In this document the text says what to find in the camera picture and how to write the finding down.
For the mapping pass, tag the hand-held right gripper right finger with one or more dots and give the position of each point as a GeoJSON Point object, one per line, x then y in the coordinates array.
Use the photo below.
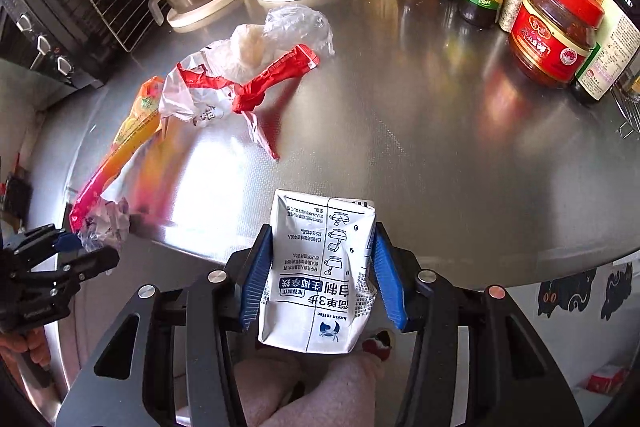
{"type": "Point", "coordinates": [390, 282]}

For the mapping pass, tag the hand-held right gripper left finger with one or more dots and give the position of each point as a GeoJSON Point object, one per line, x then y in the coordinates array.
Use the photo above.
{"type": "Point", "coordinates": [255, 287]}

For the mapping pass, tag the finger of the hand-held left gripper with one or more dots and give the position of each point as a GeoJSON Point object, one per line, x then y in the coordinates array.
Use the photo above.
{"type": "Point", "coordinates": [95, 259]}
{"type": "Point", "coordinates": [35, 238]}

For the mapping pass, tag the pink yellow snack wrapper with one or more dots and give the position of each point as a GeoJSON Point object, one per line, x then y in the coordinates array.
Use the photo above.
{"type": "Point", "coordinates": [125, 147]}

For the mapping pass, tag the white red plastic wrapper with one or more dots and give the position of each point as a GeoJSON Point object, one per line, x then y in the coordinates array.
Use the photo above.
{"type": "Point", "coordinates": [200, 92]}

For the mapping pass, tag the clear plastic bag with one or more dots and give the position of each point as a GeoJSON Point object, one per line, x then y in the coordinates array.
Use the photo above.
{"type": "Point", "coordinates": [300, 27]}

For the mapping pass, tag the person's left hand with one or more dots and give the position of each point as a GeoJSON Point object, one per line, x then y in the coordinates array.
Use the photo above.
{"type": "Point", "coordinates": [10, 346]}

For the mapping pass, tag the red white slipper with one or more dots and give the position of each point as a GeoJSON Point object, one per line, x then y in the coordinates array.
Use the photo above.
{"type": "Point", "coordinates": [377, 343]}

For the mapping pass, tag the person's grey trouser leg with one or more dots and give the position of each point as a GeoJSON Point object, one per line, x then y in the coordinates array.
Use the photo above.
{"type": "Point", "coordinates": [300, 392]}

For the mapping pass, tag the black cat sticker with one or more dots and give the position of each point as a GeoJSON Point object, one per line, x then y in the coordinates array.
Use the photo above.
{"type": "Point", "coordinates": [565, 294]}
{"type": "Point", "coordinates": [616, 289]}

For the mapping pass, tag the black toaster oven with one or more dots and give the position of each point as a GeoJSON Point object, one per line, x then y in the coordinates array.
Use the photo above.
{"type": "Point", "coordinates": [60, 7]}

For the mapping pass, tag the red white box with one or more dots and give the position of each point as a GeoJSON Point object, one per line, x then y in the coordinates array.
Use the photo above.
{"type": "Point", "coordinates": [606, 379]}

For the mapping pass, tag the red-lid chili sauce jar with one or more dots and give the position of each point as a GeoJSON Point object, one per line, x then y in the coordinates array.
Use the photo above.
{"type": "Point", "coordinates": [555, 37]}

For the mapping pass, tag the dark soy sauce bottle red cap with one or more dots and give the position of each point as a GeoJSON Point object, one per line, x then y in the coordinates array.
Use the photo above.
{"type": "Point", "coordinates": [610, 47]}

